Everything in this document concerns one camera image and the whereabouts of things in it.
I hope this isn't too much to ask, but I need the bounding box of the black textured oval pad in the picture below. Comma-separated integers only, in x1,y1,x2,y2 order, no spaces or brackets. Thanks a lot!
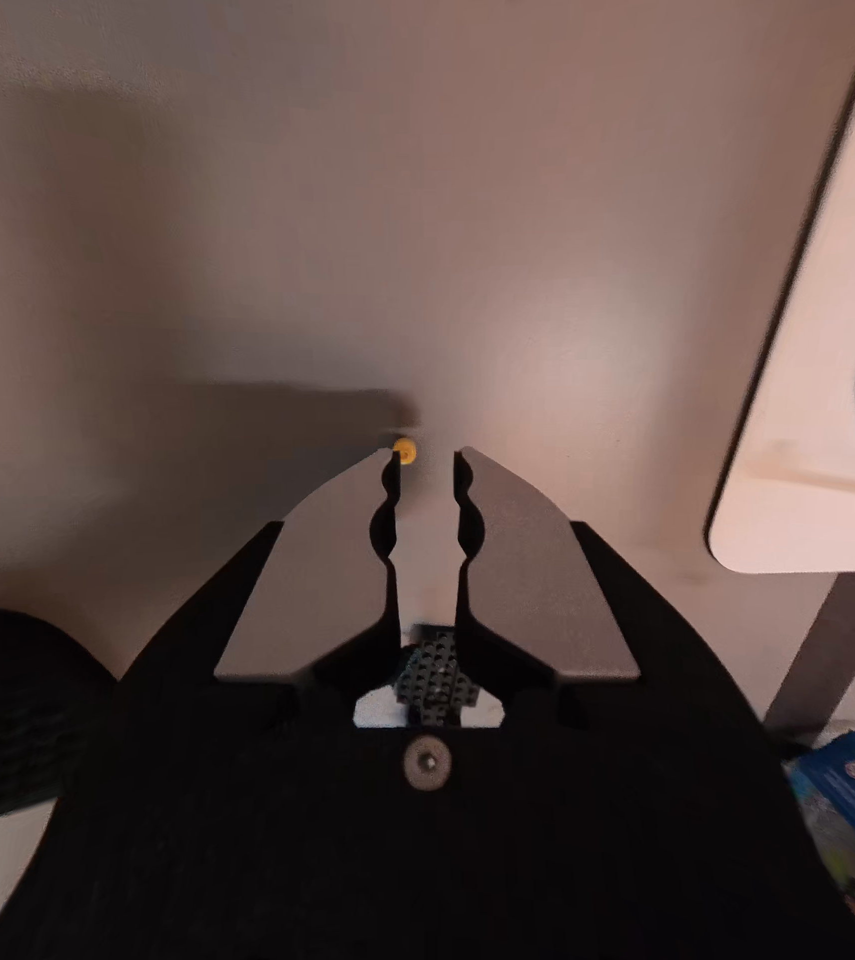
0,606,117,829

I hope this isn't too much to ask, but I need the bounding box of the white wire screen stand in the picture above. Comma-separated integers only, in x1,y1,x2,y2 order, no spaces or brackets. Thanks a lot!
705,0,855,576

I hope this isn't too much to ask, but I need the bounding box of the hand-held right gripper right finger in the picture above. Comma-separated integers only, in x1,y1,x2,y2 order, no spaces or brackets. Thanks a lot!
453,446,642,684

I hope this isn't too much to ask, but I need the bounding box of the black lego chassis piece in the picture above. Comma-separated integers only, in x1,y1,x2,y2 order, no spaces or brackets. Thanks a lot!
392,627,484,709

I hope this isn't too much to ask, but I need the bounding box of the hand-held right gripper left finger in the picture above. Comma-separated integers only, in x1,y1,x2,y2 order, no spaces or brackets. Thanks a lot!
215,447,403,684

